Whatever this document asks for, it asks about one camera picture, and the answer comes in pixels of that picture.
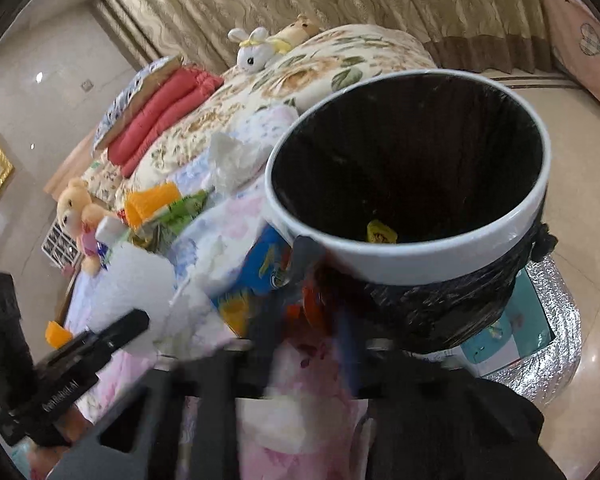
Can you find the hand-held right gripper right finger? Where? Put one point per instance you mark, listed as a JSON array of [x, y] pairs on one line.
[[349, 355]]

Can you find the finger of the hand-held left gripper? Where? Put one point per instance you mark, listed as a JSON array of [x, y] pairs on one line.
[[122, 330]]

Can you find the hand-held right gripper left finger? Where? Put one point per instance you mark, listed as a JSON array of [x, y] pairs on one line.
[[272, 325]]

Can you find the white tissue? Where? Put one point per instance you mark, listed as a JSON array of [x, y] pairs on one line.
[[135, 285], [210, 270], [235, 160]]

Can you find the red orange snack wrapper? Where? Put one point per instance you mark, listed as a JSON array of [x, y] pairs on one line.
[[317, 305]]

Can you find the white bin with black bag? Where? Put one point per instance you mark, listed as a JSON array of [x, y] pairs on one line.
[[480, 255]]

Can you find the blue and yellow snack bag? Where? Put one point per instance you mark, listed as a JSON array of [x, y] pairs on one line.
[[260, 270]]

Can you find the black and white photo sheet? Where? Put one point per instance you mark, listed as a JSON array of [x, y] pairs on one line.
[[57, 247]]

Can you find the yellow wrapper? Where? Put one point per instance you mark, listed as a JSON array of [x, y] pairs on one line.
[[381, 231]]

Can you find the beige teddy bear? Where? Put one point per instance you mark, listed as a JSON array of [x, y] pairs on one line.
[[77, 210]]

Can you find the green snack packet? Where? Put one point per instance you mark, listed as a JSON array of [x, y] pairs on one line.
[[180, 215]]

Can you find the teal flat box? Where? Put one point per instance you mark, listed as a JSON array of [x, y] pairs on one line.
[[520, 330]]

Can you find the silver foil mat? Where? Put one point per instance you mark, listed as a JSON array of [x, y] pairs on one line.
[[555, 350]]

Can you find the red folded quilt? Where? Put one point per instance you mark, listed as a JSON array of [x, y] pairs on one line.
[[165, 110]]

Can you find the blue dotted pillow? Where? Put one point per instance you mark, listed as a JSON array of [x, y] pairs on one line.
[[125, 102]]

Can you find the floral rose duvet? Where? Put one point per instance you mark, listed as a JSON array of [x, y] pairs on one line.
[[305, 77]]

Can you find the white rabbit plush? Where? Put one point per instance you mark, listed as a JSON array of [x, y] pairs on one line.
[[254, 50]]

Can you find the brown and yellow bear plush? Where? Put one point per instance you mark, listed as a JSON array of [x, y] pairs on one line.
[[297, 30]]

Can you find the pink printed cloth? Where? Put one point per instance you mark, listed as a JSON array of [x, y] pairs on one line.
[[575, 30]]

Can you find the wooden bed frame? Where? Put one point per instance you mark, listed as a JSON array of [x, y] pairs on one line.
[[67, 165]]

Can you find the wall switch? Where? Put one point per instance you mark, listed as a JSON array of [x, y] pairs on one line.
[[86, 85]]

